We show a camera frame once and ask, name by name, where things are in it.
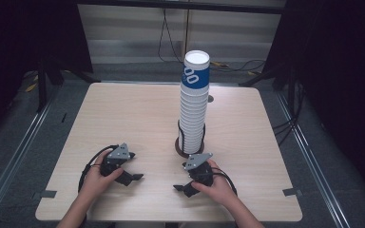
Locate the grey tape strip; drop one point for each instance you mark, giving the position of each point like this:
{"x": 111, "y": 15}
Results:
{"x": 292, "y": 192}

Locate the grey round table grommet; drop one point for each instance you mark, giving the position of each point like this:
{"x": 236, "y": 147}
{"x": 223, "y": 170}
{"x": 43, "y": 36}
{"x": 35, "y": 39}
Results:
{"x": 210, "y": 98}

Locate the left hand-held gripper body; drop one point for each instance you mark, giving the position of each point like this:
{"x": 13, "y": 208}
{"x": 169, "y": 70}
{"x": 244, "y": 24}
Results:
{"x": 119, "y": 153}

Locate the yellow floor tape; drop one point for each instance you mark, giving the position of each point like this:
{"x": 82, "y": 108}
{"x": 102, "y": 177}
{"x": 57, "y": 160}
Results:
{"x": 219, "y": 64}
{"x": 31, "y": 87}

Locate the person's left hand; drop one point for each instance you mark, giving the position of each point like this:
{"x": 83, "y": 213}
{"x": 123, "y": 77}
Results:
{"x": 95, "y": 182}

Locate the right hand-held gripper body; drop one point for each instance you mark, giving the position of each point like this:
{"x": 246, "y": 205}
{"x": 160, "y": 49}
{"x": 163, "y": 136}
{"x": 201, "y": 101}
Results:
{"x": 199, "y": 174}

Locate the stack of white paper cups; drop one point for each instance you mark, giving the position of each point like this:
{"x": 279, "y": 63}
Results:
{"x": 192, "y": 123}

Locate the person's right hand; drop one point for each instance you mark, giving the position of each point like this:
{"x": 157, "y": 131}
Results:
{"x": 220, "y": 188}

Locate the black metal stand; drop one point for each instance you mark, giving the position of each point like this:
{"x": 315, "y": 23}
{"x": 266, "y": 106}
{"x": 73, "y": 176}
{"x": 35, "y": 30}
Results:
{"x": 259, "y": 77}
{"x": 41, "y": 88}

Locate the metal floor rail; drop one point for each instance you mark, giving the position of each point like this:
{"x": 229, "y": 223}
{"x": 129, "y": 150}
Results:
{"x": 312, "y": 161}
{"x": 14, "y": 158}

